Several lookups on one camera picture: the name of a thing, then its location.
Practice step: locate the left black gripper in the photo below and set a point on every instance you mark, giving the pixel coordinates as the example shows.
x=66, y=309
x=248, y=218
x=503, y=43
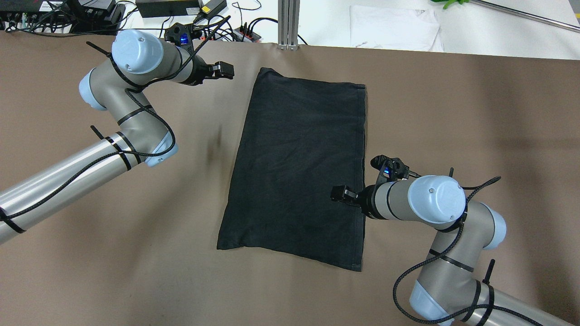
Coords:
x=198, y=73

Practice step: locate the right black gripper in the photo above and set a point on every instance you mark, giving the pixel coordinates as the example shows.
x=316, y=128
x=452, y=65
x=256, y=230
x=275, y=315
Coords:
x=369, y=201

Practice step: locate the black t-shirt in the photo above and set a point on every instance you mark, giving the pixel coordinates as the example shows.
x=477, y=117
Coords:
x=300, y=139

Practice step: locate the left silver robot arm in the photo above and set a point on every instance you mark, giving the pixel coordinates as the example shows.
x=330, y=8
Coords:
x=135, y=61

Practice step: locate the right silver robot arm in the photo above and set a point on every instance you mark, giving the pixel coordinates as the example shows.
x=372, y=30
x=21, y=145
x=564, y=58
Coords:
x=441, y=289

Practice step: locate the black power adapter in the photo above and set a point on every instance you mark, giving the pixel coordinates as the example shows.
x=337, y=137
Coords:
x=167, y=8

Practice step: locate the white paper sheet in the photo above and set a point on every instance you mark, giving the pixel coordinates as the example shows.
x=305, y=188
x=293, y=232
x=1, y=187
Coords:
x=393, y=28

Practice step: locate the power strip with cables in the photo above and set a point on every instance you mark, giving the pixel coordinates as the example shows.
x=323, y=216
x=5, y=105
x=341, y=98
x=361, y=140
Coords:
x=206, y=34
x=245, y=35

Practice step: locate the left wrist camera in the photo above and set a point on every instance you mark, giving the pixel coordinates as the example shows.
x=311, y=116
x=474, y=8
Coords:
x=182, y=35

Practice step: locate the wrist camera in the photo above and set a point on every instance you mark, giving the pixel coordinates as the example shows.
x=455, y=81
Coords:
x=182, y=35
x=391, y=169

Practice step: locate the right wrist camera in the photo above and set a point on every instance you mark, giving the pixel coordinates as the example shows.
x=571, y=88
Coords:
x=391, y=169

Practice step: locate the aluminium frame cage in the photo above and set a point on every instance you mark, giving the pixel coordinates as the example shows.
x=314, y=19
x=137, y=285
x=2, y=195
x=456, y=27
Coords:
x=288, y=23

